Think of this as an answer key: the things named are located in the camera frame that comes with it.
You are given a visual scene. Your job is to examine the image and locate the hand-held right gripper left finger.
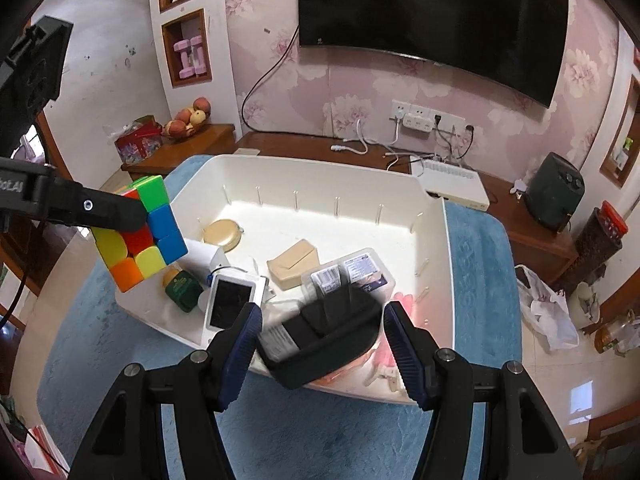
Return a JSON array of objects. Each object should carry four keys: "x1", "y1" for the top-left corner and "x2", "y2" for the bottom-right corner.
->
[{"x1": 67, "y1": 301, "x2": 264, "y2": 480}]

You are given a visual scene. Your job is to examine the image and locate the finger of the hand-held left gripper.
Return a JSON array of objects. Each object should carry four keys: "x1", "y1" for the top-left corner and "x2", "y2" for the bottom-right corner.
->
[{"x1": 50, "y1": 177, "x2": 150, "y2": 233}]

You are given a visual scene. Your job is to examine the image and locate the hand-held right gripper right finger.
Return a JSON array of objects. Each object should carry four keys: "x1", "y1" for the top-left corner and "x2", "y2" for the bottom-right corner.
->
[{"x1": 382, "y1": 300, "x2": 573, "y2": 480}]

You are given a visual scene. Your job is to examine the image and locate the multicoloured puzzle cube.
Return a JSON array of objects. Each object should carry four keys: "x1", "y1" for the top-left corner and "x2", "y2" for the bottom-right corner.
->
[{"x1": 90, "y1": 175, "x2": 188, "y2": 293}]

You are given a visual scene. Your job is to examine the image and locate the white compact camera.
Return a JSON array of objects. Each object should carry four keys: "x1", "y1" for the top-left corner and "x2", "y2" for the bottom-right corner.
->
[{"x1": 204, "y1": 270, "x2": 268, "y2": 332}]

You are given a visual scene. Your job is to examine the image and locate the black box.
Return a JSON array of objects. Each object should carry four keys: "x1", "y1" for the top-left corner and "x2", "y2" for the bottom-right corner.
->
[{"x1": 255, "y1": 267, "x2": 383, "y2": 391}]

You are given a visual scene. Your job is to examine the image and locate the green bottle gold cap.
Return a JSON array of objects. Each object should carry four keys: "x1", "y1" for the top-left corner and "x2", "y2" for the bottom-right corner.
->
[{"x1": 162, "y1": 269, "x2": 203, "y2": 313}]

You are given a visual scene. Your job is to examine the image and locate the clear plastic box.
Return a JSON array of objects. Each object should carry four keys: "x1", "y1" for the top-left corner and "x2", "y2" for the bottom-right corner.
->
[{"x1": 301, "y1": 247, "x2": 396, "y2": 311}]

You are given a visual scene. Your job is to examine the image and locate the white charger box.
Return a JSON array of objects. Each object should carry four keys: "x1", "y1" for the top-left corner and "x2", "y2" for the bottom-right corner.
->
[{"x1": 180, "y1": 240, "x2": 231, "y2": 281}]

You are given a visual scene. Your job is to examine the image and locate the beige wedge block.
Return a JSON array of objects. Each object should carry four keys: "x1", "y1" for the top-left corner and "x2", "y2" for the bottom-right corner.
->
[{"x1": 266, "y1": 240, "x2": 321, "y2": 291}]

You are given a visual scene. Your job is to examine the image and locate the gold lid jar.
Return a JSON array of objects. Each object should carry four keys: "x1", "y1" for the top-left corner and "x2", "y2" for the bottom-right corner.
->
[{"x1": 202, "y1": 219, "x2": 245, "y2": 251}]

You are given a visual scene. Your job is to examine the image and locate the white plastic storage bin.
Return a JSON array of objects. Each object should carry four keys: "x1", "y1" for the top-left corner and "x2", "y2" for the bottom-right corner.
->
[{"x1": 115, "y1": 154, "x2": 456, "y2": 407}]

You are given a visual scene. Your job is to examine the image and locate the red gift box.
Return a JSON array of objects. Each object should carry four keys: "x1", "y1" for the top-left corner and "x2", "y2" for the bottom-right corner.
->
[{"x1": 114, "y1": 116, "x2": 165, "y2": 163}]

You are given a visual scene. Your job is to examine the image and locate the blue fleece blanket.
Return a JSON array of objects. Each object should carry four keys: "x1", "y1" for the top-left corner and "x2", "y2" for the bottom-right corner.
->
[{"x1": 37, "y1": 154, "x2": 523, "y2": 480}]

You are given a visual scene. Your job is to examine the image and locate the fruit basket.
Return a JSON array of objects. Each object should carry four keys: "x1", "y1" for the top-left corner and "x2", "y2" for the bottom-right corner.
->
[{"x1": 161, "y1": 96, "x2": 212, "y2": 140}]

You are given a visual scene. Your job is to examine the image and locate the wooden side cabinet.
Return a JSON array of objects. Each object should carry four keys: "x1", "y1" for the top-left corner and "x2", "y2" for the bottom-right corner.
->
[{"x1": 121, "y1": 124, "x2": 236, "y2": 181}]

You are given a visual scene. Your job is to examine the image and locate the white plastic bag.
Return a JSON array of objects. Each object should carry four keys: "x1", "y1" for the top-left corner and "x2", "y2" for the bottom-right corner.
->
[{"x1": 515, "y1": 264, "x2": 581, "y2": 351}]

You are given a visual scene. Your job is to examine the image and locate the pink dumbbell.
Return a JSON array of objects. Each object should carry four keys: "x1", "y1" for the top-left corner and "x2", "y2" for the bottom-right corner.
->
[
  {"x1": 189, "y1": 37, "x2": 208, "y2": 76},
  {"x1": 172, "y1": 40, "x2": 195, "y2": 80}
]

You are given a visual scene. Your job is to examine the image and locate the white set-top box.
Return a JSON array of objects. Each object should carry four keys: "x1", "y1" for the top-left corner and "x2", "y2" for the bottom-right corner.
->
[{"x1": 410, "y1": 156, "x2": 491, "y2": 212}]

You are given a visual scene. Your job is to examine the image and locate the white bucket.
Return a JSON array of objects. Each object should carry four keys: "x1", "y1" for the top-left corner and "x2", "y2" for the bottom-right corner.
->
[{"x1": 570, "y1": 282, "x2": 601, "y2": 326}]

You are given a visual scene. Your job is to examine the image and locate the wooden television cabinet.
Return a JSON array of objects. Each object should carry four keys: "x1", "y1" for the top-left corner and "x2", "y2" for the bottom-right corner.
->
[{"x1": 235, "y1": 131, "x2": 578, "y2": 286}]

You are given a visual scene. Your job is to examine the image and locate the orange oil bottle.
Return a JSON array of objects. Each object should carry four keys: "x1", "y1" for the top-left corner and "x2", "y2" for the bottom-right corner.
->
[{"x1": 595, "y1": 320, "x2": 631, "y2": 356}]

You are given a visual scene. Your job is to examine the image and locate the brown wicker basket red lid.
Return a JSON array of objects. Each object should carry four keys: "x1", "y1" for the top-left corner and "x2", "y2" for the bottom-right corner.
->
[{"x1": 574, "y1": 201, "x2": 628, "y2": 296}]

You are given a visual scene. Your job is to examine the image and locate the dark green heater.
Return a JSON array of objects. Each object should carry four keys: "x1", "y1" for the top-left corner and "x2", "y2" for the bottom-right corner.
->
[{"x1": 524, "y1": 152, "x2": 586, "y2": 233}]

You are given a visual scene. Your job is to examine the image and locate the white power strip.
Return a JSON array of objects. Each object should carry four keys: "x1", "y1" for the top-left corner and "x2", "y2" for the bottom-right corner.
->
[{"x1": 402, "y1": 114, "x2": 435, "y2": 133}]

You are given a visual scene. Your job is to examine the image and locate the black television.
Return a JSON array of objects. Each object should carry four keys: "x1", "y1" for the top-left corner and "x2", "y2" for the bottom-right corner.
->
[{"x1": 297, "y1": 0, "x2": 571, "y2": 108}]

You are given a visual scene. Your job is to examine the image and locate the black television cable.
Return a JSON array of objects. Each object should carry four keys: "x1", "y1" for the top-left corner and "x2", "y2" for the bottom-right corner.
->
[{"x1": 241, "y1": 27, "x2": 300, "y2": 133}]

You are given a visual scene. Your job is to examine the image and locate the white cables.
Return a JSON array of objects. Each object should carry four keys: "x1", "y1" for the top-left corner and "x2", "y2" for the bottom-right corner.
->
[{"x1": 330, "y1": 117, "x2": 401, "y2": 158}]

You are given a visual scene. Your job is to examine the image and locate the white wall outlet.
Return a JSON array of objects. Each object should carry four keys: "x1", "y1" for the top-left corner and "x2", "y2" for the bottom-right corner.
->
[{"x1": 391, "y1": 100, "x2": 466, "y2": 128}]

